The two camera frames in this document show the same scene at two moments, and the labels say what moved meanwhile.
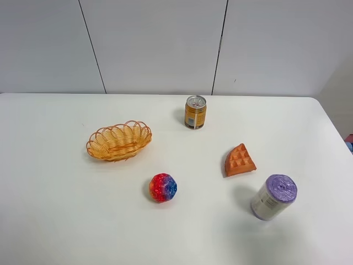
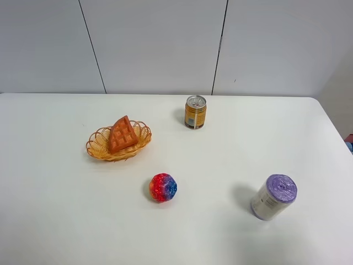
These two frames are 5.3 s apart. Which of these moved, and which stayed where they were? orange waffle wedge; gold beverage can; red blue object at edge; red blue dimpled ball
Moved: orange waffle wedge
Stayed: gold beverage can; red blue object at edge; red blue dimpled ball
